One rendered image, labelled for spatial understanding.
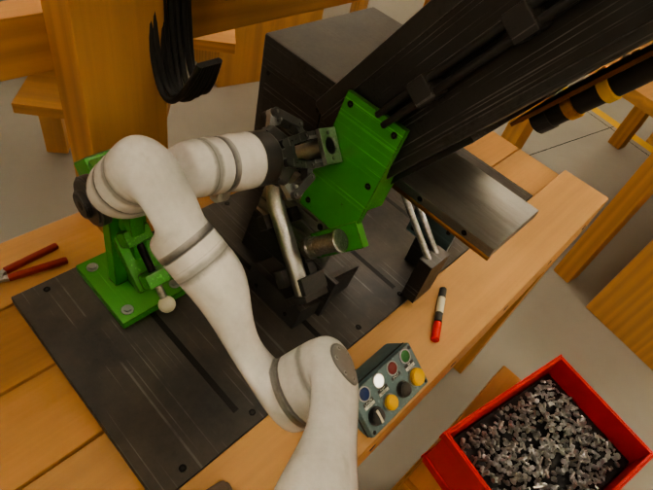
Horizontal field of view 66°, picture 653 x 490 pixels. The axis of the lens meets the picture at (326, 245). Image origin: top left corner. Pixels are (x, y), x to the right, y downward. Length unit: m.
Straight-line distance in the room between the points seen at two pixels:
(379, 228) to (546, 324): 1.47
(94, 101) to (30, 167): 1.76
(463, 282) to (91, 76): 0.77
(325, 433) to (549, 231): 0.93
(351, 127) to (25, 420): 0.63
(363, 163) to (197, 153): 0.28
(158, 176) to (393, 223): 0.70
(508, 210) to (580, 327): 1.68
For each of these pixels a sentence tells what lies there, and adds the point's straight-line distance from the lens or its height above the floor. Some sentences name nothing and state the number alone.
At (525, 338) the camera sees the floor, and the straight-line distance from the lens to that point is 2.36.
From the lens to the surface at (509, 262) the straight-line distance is 1.20.
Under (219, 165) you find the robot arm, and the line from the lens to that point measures 0.61.
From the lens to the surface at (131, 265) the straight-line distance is 0.85.
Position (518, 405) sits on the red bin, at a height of 0.88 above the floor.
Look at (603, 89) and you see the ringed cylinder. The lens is 0.80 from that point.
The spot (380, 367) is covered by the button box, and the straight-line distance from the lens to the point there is 0.84.
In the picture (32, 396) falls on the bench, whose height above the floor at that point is 0.88.
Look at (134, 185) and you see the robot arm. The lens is 0.53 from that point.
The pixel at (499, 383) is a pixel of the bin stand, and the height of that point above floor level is 0.80.
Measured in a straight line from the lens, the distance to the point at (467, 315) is 1.04.
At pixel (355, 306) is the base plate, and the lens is 0.96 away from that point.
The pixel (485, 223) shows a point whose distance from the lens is 0.87.
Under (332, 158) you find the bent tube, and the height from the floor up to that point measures 1.18.
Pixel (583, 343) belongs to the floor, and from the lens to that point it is 2.51.
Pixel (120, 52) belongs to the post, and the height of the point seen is 1.25.
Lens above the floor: 1.66
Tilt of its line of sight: 46 degrees down
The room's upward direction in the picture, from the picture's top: 17 degrees clockwise
